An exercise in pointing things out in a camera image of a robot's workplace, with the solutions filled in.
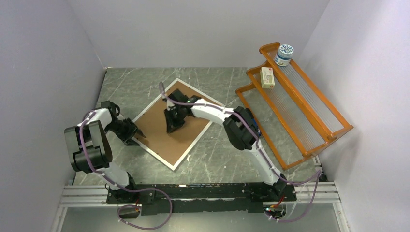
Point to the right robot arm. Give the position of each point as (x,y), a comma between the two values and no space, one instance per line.
(238,123)

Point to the brown backing board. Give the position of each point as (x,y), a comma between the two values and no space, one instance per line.
(166,131)

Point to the orange wooden shelf rack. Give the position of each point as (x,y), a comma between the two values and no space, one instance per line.
(309,118)

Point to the small cream box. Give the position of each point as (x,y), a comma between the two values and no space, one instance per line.
(267,77)

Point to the blue stapler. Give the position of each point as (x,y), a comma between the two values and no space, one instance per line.
(256,126)

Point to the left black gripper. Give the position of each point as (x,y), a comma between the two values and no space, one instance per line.
(132,129)

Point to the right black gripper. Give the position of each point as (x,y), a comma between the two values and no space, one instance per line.
(173,124)

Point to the white picture frame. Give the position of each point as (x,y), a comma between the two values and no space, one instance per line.
(160,157)

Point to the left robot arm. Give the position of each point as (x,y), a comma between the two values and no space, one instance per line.
(90,152)

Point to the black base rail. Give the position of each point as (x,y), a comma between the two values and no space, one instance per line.
(205,197)

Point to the blue white round jar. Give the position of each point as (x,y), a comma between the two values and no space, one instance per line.
(284,55)

